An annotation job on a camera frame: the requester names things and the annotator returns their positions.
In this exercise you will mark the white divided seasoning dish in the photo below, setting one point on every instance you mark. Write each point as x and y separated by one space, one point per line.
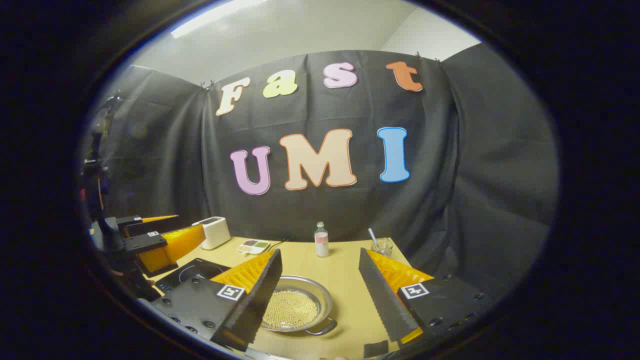
252 246

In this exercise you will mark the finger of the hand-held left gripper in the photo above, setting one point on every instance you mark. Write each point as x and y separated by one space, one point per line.
132 221
150 242

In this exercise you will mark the black induction cooktop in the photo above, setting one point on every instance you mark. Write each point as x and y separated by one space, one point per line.
190 272

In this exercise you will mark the white straw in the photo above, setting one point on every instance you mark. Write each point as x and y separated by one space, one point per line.
372 236

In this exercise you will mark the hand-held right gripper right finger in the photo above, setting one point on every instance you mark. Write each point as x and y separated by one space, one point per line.
382 295

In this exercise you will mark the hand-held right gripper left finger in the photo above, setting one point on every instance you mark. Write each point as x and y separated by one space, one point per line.
260 295

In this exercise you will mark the clear glass cup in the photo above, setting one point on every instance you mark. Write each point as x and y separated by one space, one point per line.
384 248

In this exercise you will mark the white toaster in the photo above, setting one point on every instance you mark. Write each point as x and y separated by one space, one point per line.
212 232

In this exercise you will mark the pile of yellow beans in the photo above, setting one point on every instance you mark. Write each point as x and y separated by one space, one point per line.
292 310

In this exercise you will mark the clear bottle with pink label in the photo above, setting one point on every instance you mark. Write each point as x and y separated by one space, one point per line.
322 245

